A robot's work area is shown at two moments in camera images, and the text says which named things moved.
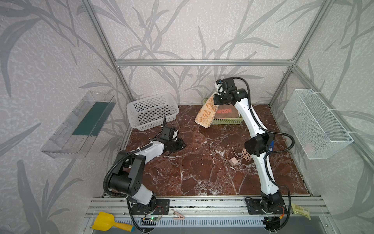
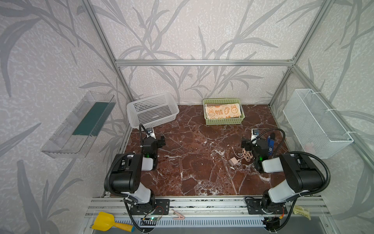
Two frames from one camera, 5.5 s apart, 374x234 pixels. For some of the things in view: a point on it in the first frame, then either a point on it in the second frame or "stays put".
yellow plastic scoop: x=104 y=221 stays put
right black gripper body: x=217 y=99 -> x=248 y=145
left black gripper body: x=167 y=132 -> x=158 y=142
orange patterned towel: x=206 y=112 -> x=222 y=110
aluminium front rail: x=121 y=206 stays put
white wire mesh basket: x=317 y=133 stays put
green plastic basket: x=224 y=121 stays put
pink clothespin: x=181 y=217 stays put
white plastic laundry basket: x=148 y=112 stays put
